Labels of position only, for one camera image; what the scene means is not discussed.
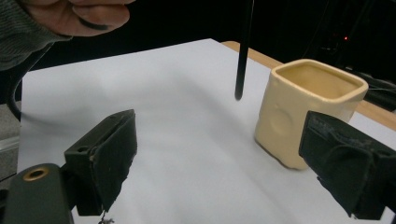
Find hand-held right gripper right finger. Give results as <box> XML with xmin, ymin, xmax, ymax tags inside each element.
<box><xmin>298</xmin><ymin>110</ymin><xmax>396</xmax><ymax>221</ymax></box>

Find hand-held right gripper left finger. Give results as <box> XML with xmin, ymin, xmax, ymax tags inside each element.
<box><xmin>64</xmin><ymin>108</ymin><xmax>138</xmax><ymax>217</ymax></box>

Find cream square ceramic cup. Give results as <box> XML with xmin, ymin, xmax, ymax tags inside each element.
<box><xmin>254</xmin><ymin>58</ymin><xmax>370</xmax><ymax>171</ymax></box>

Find thin black pen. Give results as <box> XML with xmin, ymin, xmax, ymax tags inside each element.
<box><xmin>233</xmin><ymin>0</ymin><xmax>255</xmax><ymax>102</ymax></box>

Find white table mat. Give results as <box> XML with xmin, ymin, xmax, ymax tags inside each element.
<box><xmin>17</xmin><ymin>37</ymin><xmax>396</xmax><ymax>224</ymax></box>

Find bunch of black cables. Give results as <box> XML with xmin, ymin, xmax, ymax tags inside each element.
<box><xmin>345</xmin><ymin>66</ymin><xmax>396</xmax><ymax>112</ymax></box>

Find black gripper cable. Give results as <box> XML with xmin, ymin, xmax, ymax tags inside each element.
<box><xmin>6</xmin><ymin>43</ymin><xmax>54</xmax><ymax>122</ymax></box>

